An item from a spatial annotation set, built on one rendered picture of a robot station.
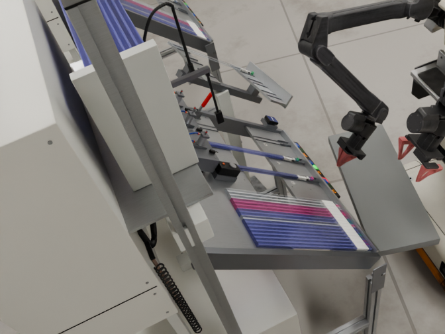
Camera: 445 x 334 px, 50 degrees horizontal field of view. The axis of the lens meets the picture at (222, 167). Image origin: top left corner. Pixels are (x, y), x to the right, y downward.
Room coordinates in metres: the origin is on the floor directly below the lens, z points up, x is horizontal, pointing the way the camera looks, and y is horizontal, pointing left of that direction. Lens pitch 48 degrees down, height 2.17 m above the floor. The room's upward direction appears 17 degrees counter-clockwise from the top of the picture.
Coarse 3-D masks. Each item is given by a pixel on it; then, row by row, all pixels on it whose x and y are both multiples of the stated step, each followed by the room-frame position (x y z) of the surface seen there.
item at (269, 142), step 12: (252, 132) 1.31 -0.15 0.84; (264, 132) 1.34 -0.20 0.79; (264, 144) 1.24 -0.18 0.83; (276, 144) 1.27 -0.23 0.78; (276, 168) 1.09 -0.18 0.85; (288, 168) 1.11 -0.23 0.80; (300, 168) 1.14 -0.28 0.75; (288, 180) 1.03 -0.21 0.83; (300, 180) 1.05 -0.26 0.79; (300, 192) 0.98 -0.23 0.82; (312, 192) 0.99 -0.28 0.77; (324, 192) 1.02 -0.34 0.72
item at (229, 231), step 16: (208, 128) 1.24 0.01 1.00; (224, 160) 1.05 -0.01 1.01; (208, 176) 0.94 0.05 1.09; (240, 176) 0.98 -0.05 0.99; (224, 192) 0.88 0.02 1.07; (208, 208) 0.79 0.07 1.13; (224, 208) 0.81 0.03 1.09; (224, 224) 0.74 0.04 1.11; (240, 224) 0.75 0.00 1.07; (208, 240) 0.67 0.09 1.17; (224, 240) 0.68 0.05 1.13; (240, 240) 0.69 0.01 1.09
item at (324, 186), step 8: (288, 136) 1.33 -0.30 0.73; (288, 144) 1.30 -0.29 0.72; (296, 152) 1.24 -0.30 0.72; (304, 160) 1.18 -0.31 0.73; (312, 168) 1.13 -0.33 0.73; (320, 176) 1.08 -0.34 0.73; (320, 184) 1.06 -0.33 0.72; (328, 192) 1.01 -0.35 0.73; (336, 200) 0.96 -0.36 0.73; (344, 208) 0.92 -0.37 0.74; (352, 216) 0.88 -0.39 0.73; (360, 232) 0.81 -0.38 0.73; (368, 240) 0.77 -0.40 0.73; (376, 248) 0.73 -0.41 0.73
